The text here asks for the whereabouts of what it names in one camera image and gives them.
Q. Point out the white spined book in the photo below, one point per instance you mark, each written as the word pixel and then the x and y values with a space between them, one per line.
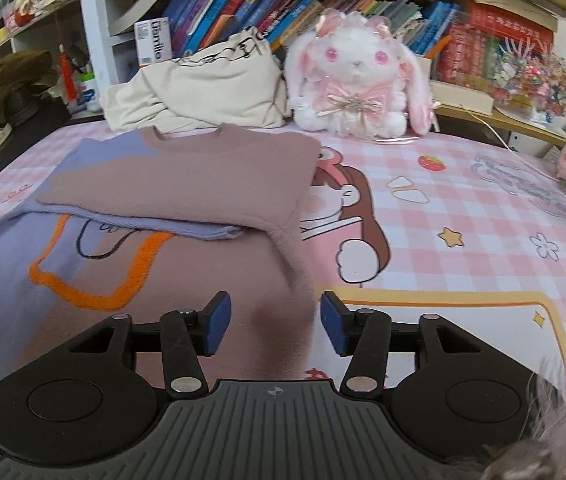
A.
pixel 153 40

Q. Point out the stack of thick pale books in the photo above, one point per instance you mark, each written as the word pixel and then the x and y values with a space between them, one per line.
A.
pixel 503 2

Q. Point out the white pen holder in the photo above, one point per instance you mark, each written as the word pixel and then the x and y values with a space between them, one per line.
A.
pixel 424 67

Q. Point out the cream cloth bag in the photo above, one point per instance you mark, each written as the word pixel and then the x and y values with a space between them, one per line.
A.
pixel 213 90

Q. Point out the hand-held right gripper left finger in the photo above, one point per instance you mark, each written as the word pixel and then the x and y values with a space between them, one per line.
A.
pixel 219 320

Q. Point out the row of colourful books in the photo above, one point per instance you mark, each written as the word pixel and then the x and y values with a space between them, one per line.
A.
pixel 273 10

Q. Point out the colourful bead tree ornament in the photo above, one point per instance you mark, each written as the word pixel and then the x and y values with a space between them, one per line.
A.
pixel 533 80

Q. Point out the red boxed book set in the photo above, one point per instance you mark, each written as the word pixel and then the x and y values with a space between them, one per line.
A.
pixel 473 45

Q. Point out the purple and mauve sweater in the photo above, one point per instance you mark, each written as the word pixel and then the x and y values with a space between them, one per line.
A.
pixel 188 180

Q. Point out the pink checked printed blanket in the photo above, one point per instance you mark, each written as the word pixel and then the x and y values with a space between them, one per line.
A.
pixel 463 200

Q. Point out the dark olive clothes pile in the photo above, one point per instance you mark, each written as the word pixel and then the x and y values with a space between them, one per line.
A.
pixel 3 85

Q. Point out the white plastic bottle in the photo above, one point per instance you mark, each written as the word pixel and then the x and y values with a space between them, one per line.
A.
pixel 88 92

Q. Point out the white pink plush bunny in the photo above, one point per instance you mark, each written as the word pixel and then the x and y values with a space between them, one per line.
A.
pixel 358 65

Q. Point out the white wooden bookshelf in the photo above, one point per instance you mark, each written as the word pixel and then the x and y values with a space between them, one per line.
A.
pixel 94 10

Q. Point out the red hanging tassel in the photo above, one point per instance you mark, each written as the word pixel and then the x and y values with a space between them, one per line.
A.
pixel 68 75

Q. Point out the flat white box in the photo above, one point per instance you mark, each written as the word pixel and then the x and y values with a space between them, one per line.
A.
pixel 463 97

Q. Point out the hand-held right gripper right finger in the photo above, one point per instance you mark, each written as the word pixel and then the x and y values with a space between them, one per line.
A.
pixel 332 322

